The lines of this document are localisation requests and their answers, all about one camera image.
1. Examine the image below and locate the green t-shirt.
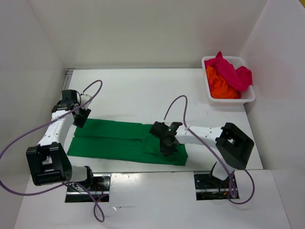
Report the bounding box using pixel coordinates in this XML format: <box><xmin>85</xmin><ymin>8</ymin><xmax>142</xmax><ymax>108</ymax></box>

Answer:
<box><xmin>67</xmin><ymin>119</ymin><xmax>188</xmax><ymax>166</ymax></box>

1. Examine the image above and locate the orange t-shirt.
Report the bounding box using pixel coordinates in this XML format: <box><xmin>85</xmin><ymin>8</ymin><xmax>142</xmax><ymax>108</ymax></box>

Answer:
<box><xmin>206</xmin><ymin>66</ymin><xmax>241</xmax><ymax>99</ymax></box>

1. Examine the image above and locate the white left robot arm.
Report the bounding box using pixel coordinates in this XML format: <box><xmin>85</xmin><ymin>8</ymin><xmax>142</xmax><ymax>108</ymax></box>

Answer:
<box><xmin>26</xmin><ymin>90</ymin><xmax>95</xmax><ymax>191</ymax></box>

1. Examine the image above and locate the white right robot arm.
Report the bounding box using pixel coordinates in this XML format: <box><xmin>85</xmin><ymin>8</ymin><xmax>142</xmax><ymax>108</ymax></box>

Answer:
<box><xmin>150</xmin><ymin>122</ymin><xmax>254</xmax><ymax>187</ymax></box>

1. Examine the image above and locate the white plastic basket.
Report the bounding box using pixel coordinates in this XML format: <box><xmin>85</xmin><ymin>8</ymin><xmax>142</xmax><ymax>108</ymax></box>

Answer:
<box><xmin>202</xmin><ymin>52</ymin><xmax>256</xmax><ymax>106</ymax></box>

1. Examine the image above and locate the pink t-shirt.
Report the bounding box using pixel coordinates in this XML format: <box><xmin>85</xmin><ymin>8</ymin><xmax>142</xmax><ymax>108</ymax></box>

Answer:
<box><xmin>204</xmin><ymin>51</ymin><xmax>253</xmax><ymax>92</ymax></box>

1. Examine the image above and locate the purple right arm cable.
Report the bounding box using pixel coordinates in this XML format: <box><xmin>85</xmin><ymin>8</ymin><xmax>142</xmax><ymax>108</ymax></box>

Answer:
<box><xmin>163</xmin><ymin>95</ymin><xmax>255</xmax><ymax>205</ymax></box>

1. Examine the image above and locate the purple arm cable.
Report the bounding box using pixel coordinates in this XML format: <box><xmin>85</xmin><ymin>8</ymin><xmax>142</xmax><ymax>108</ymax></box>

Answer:
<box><xmin>163</xmin><ymin>95</ymin><xmax>255</xmax><ymax>205</ymax></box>
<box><xmin>0</xmin><ymin>80</ymin><xmax>105</xmax><ymax>223</ymax></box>

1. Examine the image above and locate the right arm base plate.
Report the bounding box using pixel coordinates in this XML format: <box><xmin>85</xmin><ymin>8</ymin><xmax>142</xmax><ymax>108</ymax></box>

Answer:
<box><xmin>193</xmin><ymin>173</ymin><xmax>230</xmax><ymax>201</ymax></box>

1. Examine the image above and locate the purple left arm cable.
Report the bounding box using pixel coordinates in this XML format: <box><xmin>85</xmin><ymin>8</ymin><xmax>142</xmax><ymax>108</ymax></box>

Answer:
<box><xmin>0</xmin><ymin>80</ymin><xmax>105</xmax><ymax>223</ymax></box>

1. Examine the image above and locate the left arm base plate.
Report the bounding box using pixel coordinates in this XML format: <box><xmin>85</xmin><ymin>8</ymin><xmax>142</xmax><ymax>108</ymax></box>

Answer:
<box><xmin>65</xmin><ymin>173</ymin><xmax>111</xmax><ymax>203</ymax></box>

